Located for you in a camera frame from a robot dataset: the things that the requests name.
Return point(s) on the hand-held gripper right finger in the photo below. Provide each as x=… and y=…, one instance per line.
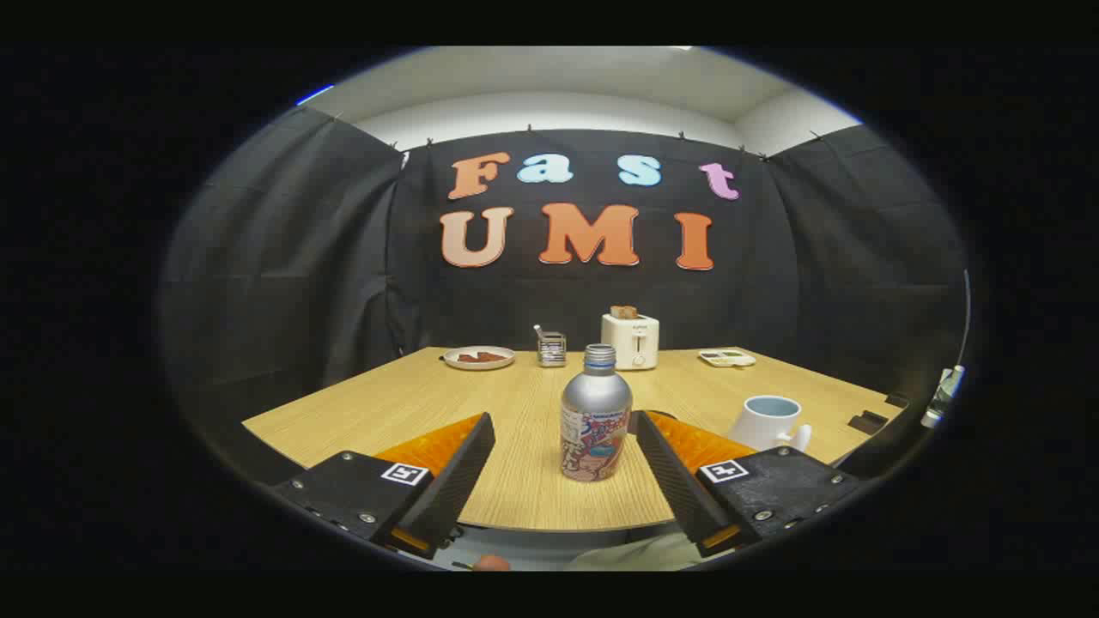
x=678, y=489

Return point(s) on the wooden table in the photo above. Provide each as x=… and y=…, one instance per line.
x=532, y=446

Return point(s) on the small black block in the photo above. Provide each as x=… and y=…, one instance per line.
x=868, y=422
x=898, y=400

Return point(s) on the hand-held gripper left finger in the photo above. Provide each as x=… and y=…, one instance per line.
x=446, y=485

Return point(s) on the white toaster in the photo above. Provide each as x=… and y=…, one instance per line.
x=629, y=342

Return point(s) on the white divided tray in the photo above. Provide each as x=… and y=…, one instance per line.
x=726, y=358

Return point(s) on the person's light clothing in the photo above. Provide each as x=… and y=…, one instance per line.
x=635, y=554

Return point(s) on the white cup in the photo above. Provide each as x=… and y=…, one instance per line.
x=760, y=425

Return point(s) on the clear plastic bottle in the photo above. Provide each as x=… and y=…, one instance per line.
x=943, y=396

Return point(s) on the white round plate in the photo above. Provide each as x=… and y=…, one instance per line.
x=455, y=362

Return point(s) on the toast slice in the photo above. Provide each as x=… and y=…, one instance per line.
x=624, y=312

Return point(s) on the silver juice bottle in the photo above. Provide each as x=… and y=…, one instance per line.
x=597, y=403

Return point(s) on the brown food pieces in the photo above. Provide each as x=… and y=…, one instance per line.
x=481, y=357

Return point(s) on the black backdrop cloth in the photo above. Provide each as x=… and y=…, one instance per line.
x=283, y=257

